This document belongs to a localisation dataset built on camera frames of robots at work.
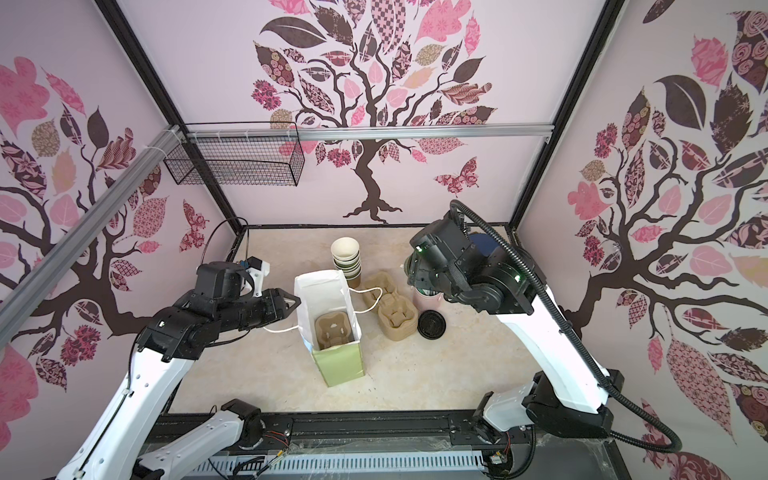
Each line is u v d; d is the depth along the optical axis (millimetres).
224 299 491
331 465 698
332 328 921
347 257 876
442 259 396
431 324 918
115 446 367
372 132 945
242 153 945
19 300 499
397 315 871
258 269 608
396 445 726
